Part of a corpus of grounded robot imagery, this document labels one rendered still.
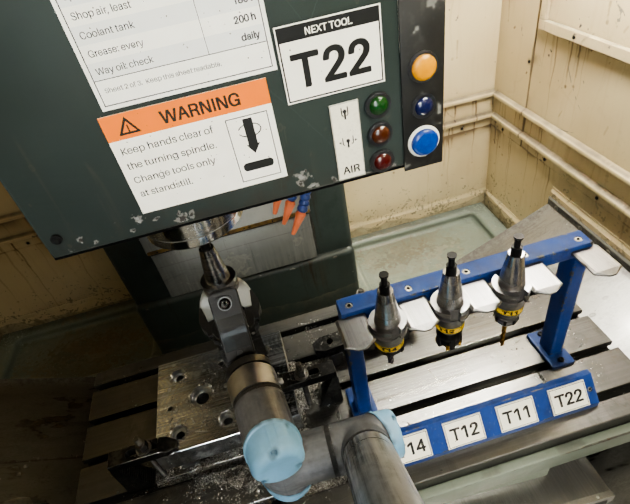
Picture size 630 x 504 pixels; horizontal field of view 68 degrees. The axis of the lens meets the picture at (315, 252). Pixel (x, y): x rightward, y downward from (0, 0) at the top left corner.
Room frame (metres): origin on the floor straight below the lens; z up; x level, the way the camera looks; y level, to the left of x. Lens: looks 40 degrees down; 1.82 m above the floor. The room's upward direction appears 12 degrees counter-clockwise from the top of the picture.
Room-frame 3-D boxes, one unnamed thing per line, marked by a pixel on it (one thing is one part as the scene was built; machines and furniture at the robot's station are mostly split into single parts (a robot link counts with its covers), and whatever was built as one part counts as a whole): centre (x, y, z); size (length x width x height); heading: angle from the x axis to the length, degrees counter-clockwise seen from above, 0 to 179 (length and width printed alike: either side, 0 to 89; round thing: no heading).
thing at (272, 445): (0.35, 0.11, 1.23); 0.11 x 0.08 x 0.09; 13
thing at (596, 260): (0.55, -0.48, 1.21); 0.07 x 0.05 x 0.01; 6
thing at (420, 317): (0.51, -0.15, 1.21); 0.07 x 0.05 x 0.01; 6
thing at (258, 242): (1.07, 0.22, 1.16); 0.48 x 0.05 x 0.51; 96
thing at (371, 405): (0.55, -0.03, 1.05); 0.10 x 0.05 x 0.30; 6
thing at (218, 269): (0.63, 0.18, 1.32); 0.04 x 0.04 x 0.07
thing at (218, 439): (0.61, 0.25, 0.96); 0.29 x 0.23 x 0.05; 96
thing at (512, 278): (0.53, -0.31, 1.26); 0.04 x 0.04 x 0.07
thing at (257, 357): (0.50, 0.15, 1.23); 0.12 x 0.08 x 0.09; 13
